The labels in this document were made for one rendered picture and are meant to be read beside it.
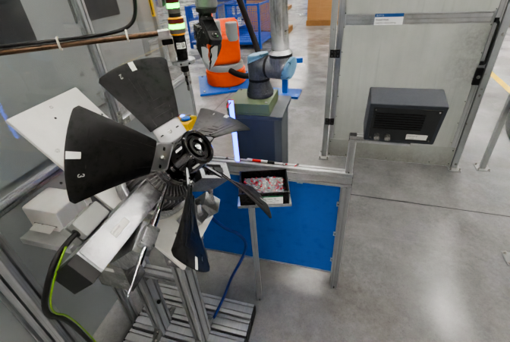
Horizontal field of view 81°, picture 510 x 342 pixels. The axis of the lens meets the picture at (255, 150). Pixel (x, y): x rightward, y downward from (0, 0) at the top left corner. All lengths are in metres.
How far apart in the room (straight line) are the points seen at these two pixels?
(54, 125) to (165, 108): 0.34
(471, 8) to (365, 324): 2.19
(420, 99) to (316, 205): 0.70
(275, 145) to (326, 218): 0.48
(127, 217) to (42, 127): 0.39
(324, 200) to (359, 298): 0.72
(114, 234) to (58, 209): 0.48
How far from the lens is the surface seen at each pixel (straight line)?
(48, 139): 1.08
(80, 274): 0.83
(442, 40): 2.74
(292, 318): 1.92
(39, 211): 1.37
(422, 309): 2.10
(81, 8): 1.68
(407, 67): 2.75
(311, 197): 1.53
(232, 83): 4.91
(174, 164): 0.94
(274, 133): 1.64
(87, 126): 0.80
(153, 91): 1.02
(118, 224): 0.89
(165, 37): 0.91
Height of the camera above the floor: 1.69
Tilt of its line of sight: 32 degrees down
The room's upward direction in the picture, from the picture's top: 4 degrees counter-clockwise
